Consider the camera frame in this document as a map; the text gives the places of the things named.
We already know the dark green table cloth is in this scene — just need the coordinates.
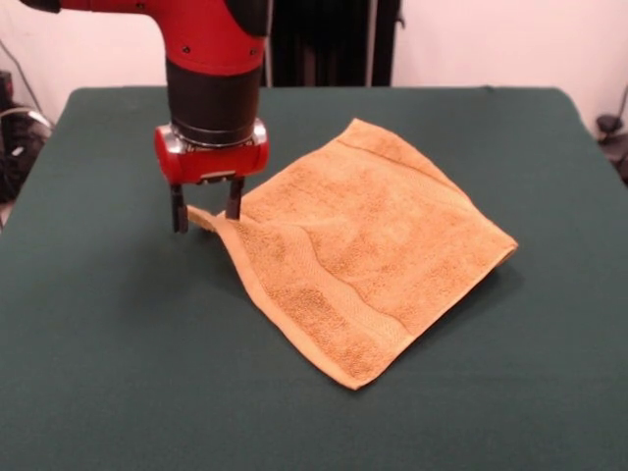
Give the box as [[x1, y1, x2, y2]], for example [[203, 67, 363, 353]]
[[0, 86, 628, 471]]

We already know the black stand foot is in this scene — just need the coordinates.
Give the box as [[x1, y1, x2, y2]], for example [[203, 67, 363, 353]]
[[596, 82, 628, 185]]

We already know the yellow terry towel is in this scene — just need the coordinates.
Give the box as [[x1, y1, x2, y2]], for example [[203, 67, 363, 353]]
[[186, 117, 520, 392]]

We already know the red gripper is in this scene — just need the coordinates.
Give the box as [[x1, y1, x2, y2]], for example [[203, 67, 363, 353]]
[[153, 117, 271, 235]]

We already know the black equipment with cables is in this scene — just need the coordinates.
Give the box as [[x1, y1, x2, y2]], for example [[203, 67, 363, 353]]
[[0, 71, 54, 202]]

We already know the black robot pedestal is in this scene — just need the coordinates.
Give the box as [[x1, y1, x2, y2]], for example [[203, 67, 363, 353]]
[[259, 0, 408, 88]]

